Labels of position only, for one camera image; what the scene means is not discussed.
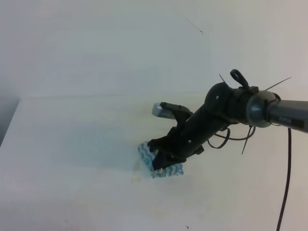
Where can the blue white striped rag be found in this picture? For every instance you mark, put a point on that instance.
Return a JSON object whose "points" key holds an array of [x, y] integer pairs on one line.
{"points": [[147, 158]]}

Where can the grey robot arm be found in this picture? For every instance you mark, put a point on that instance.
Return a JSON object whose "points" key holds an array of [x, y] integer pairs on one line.
{"points": [[261, 108]]}

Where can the brown coffee stain puddle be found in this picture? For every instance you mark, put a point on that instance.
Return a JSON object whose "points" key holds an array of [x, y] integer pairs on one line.
{"points": [[138, 174]]}

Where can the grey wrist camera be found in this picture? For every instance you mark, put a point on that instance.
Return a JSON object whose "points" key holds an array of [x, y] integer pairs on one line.
{"points": [[169, 110]]}

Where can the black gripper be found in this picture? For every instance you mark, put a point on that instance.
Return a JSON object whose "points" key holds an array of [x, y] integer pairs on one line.
{"points": [[193, 129]]}

